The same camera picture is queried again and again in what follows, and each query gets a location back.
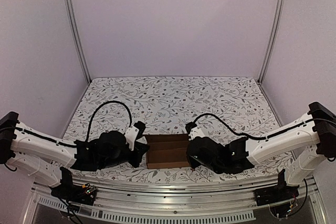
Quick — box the brown cardboard paper box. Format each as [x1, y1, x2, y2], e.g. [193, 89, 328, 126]
[144, 134, 190, 169]

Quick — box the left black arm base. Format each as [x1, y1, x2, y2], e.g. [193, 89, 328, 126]
[49, 167, 97, 206]

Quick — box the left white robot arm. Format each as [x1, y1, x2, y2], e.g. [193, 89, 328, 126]
[1, 112, 150, 200]

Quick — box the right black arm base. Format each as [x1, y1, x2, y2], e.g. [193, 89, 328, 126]
[254, 169, 299, 219]

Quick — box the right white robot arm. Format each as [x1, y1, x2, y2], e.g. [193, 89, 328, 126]
[185, 102, 335, 201]

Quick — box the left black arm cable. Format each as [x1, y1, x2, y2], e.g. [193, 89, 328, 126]
[85, 100, 133, 143]

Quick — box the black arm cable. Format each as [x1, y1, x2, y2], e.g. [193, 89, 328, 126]
[193, 113, 316, 141]
[85, 100, 133, 143]

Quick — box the aluminium front rail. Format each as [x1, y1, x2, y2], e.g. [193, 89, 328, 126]
[22, 174, 328, 224]

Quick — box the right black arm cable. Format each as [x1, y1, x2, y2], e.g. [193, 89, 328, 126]
[193, 113, 316, 141]

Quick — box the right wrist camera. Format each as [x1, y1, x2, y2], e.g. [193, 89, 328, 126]
[185, 122, 205, 141]

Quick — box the left aluminium frame post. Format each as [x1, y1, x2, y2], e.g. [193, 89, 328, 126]
[64, 0, 92, 84]

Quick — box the aluminium frame post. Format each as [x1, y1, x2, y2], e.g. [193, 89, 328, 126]
[257, 0, 285, 86]
[64, 0, 92, 84]

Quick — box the right aluminium frame post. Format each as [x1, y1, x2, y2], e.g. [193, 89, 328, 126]
[257, 0, 285, 86]

